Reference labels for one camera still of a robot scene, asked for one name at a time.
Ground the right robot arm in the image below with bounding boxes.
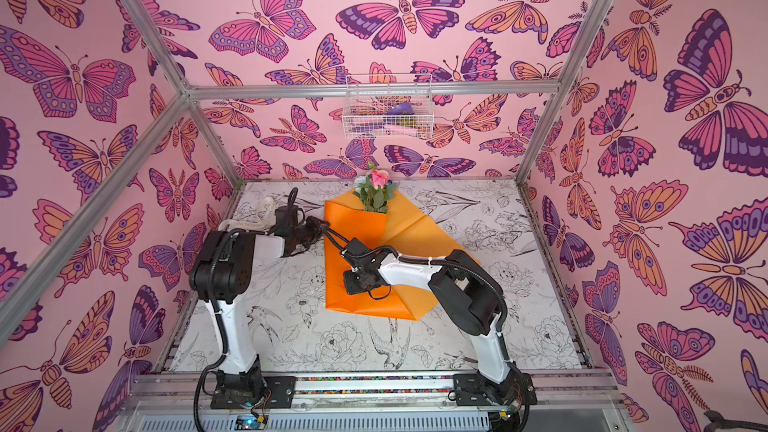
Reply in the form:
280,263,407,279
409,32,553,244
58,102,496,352
320,221,526,405

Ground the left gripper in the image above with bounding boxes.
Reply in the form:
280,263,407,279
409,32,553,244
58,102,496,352
291,215,332,247

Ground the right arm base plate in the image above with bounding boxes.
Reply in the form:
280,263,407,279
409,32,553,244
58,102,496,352
452,369,538,407

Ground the green circuit board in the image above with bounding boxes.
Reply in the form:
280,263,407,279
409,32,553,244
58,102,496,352
234,414,268,431

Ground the pink fake rose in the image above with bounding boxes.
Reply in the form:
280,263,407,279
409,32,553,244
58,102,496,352
364,163,392,213

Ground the white fake flower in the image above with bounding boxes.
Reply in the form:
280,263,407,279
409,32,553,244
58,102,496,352
353,175,376,212

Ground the white ribbon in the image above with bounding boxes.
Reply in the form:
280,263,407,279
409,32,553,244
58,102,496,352
215,196,277,235

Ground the orange wrapping paper sheet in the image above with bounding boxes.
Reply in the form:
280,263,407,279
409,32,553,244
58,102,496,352
324,191,481,321

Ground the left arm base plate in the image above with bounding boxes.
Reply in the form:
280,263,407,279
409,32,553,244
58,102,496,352
210,374,297,410

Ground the white wire basket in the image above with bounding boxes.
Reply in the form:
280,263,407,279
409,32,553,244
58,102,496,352
340,73,435,140

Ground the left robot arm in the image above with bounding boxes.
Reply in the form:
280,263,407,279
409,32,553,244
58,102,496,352
189,187,320,408

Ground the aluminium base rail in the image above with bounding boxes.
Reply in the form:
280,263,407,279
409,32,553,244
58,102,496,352
115,370,634,431

